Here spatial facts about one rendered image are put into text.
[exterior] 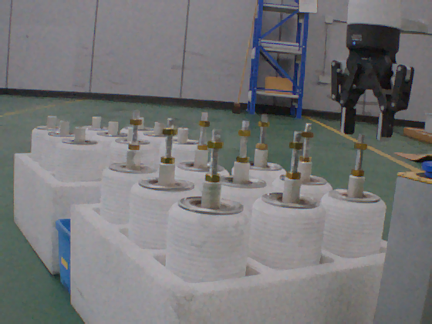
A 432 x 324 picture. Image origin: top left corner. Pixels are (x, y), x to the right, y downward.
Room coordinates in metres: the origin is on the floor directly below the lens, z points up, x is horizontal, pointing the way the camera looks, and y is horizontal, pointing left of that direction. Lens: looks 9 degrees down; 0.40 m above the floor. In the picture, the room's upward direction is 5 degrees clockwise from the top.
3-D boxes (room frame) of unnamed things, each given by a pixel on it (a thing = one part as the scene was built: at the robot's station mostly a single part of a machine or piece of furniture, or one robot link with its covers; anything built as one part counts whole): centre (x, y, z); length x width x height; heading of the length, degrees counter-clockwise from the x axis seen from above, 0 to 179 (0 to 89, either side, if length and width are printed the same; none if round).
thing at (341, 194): (0.75, -0.20, 0.25); 0.08 x 0.08 x 0.01
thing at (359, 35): (0.74, -0.20, 0.45); 0.08 x 0.08 x 0.09
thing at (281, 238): (0.69, -0.10, 0.16); 0.10 x 0.10 x 0.18
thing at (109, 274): (0.79, -0.04, 0.09); 0.39 x 0.39 x 0.18; 31
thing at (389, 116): (0.70, -0.23, 0.37); 0.03 x 0.01 x 0.05; 33
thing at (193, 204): (0.63, 0.00, 0.25); 0.08 x 0.08 x 0.01
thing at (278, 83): (6.76, -0.69, 0.36); 0.31 x 0.25 x 0.20; 91
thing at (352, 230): (0.75, -0.20, 0.16); 0.10 x 0.10 x 0.18
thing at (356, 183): (0.75, -0.20, 0.26); 0.02 x 0.02 x 0.03
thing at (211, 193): (0.63, 0.00, 0.26); 0.02 x 0.02 x 0.03
